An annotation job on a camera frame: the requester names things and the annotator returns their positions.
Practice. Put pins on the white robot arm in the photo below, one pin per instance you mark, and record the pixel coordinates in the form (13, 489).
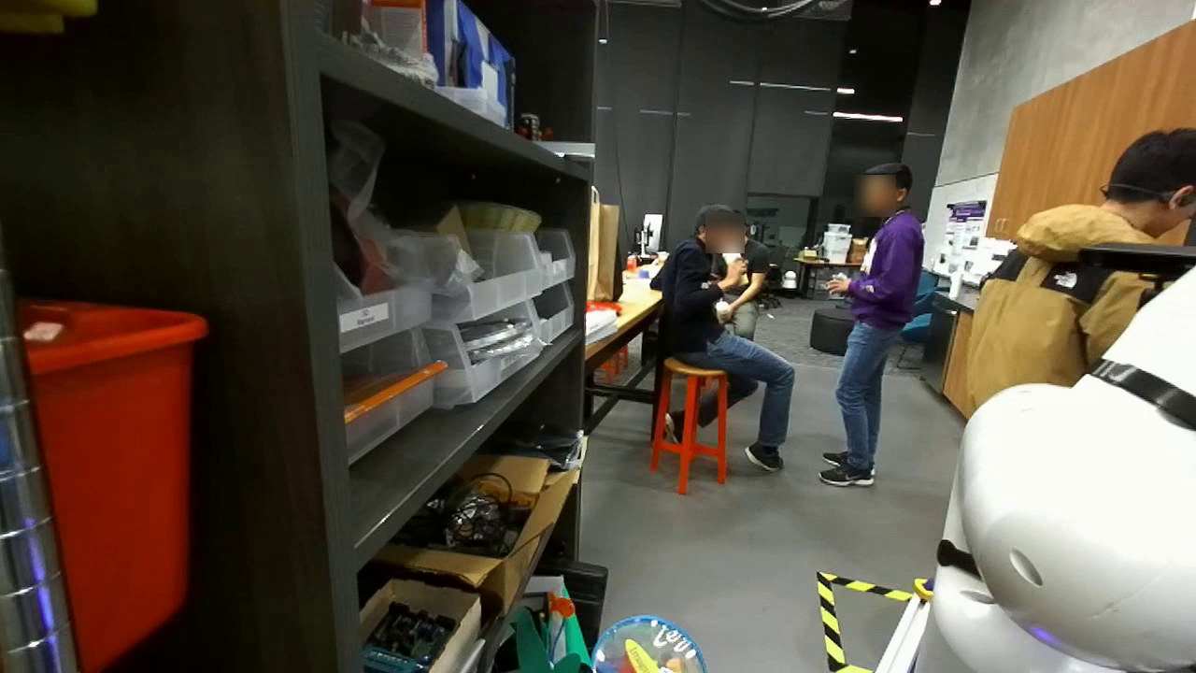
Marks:
(1071, 501)

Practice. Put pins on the clear plastic storage tray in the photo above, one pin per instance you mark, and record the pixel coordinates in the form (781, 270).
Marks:
(387, 436)
(469, 381)
(555, 321)
(558, 267)
(374, 321)
(493, 296)

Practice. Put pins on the wooden table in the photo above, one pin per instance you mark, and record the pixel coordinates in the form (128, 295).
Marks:
(624, 314)

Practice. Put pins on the orange stool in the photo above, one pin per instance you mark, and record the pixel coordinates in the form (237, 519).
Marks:
(693, 373)

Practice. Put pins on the person in dark sweater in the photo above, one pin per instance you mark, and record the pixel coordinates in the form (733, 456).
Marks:
(693, 300)

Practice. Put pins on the clear bag of metal parts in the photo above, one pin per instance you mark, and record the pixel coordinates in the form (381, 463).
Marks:
(500, 337)

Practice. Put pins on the yellowish wrapped bundle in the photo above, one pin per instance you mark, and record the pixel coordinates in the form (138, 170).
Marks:
(500, 218)

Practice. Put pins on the person in black shirt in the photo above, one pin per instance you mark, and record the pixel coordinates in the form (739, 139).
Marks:
(754, 267)

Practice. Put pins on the orange flat tool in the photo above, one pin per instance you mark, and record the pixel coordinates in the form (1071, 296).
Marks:
(396, 391)

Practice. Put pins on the open cardboard box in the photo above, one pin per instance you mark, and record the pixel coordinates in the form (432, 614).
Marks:
(525, 548)

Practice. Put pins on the black ottoman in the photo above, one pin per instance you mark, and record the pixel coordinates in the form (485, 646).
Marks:
(833, 332)

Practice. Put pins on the clear plastic bag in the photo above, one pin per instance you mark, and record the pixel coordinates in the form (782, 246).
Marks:
(362, 238)

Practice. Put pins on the person in purple hoodie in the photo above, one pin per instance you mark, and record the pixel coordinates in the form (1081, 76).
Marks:
(886, 276)

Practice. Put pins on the green bag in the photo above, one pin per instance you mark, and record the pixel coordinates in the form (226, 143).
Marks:
(549, 640)

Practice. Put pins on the round blue patterned disc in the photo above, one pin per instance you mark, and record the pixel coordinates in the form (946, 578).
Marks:
(648, 650)

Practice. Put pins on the blue white cardboard box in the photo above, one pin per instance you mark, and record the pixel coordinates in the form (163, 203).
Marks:
(469, 52)

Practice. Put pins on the blue chair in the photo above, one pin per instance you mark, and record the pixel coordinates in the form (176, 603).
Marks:
(924, 324)

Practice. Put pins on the dark grey shelf unit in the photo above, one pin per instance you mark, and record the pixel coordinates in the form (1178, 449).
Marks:
(247, 375)

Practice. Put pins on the yellow black hazard tape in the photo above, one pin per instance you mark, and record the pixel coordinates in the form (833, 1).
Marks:
(829, 621)

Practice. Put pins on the white poster board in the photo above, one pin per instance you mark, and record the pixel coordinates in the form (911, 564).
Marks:
(967, 238)

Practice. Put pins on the person in tan jacket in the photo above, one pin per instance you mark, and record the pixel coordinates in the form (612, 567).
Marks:
(1032, 314)

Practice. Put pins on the orange plastic bin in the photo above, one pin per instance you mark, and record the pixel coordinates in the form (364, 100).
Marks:
(115, 472)

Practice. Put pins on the large yellow plastic bin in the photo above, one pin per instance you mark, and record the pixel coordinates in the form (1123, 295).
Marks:
(42, 14)

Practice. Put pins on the wooden wall cabinet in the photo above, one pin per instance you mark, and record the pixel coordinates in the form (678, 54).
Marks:
(1085, 137)

